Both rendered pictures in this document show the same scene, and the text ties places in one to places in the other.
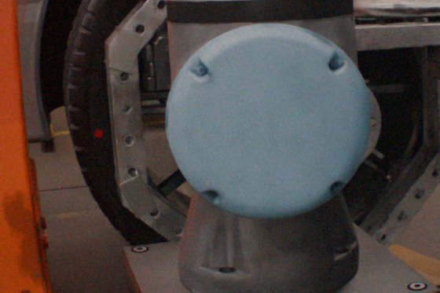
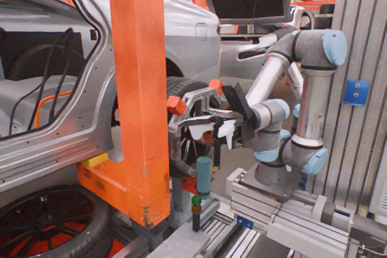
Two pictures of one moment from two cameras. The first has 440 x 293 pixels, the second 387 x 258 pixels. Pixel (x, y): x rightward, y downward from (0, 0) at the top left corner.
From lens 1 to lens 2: 0.97 m
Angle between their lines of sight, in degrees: 39
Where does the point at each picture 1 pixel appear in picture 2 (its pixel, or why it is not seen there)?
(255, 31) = (323, 150)
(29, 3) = (107, 109)
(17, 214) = (166, 177)
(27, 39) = (107, 119)
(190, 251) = (269, 179)
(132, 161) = (178, 154)
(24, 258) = (167, 188)
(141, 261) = (248, 182)
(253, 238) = (282, 174)
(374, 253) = not seen: hidden behind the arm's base
